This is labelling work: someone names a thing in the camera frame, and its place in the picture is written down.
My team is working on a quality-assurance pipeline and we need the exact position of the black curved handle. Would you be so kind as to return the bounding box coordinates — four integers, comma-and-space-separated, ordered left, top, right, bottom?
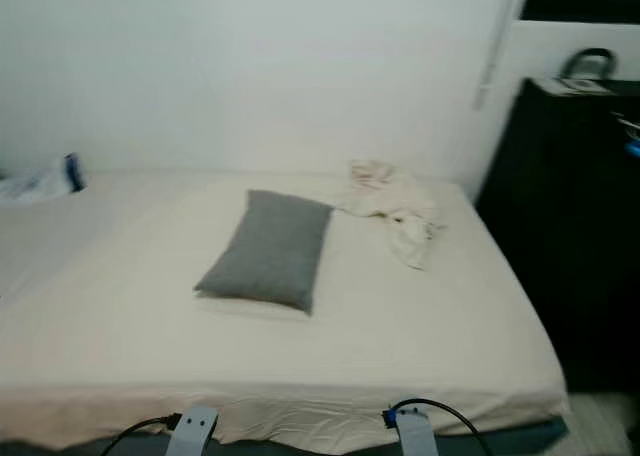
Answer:
559, 48, 618, 81

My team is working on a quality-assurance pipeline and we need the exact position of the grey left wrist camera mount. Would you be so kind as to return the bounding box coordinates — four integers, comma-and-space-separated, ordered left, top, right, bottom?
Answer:
165, 406, 221, 456

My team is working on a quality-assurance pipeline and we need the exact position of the white printed paper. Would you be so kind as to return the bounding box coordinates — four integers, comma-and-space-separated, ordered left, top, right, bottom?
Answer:
531, 76, 617, 98

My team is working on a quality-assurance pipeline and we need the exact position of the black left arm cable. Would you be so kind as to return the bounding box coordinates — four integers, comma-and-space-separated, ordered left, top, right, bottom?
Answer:
100, 413, 184, 456

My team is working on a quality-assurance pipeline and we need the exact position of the black cabinet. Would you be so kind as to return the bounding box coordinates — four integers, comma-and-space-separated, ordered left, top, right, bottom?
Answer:
474, 76, 640, 397

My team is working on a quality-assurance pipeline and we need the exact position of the crumpled cream cloth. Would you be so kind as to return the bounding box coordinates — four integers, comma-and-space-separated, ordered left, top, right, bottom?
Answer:
334, 159, 448, 271

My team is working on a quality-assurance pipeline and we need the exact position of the bed with cream sheet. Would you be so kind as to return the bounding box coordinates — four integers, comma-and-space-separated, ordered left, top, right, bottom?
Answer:
0, 168, 572, 453

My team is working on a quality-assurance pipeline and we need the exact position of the white and blue plastic bag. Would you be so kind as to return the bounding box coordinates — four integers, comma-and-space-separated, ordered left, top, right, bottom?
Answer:
0, 153, 88, 208

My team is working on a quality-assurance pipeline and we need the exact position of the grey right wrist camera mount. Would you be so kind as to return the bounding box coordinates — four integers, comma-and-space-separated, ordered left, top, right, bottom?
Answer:
391, 406, 441, 456

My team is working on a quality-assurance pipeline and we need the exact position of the grey pillow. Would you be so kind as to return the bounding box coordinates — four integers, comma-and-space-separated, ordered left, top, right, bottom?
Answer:
193, 189, 335, 315

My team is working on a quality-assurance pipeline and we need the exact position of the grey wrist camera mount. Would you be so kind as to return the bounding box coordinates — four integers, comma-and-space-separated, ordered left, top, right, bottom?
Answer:
165, 406, 221, 456
391, 406, 441, 456

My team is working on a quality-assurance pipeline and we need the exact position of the small blue object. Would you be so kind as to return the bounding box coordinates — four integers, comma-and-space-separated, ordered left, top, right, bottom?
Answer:
614, 110, 640, 159

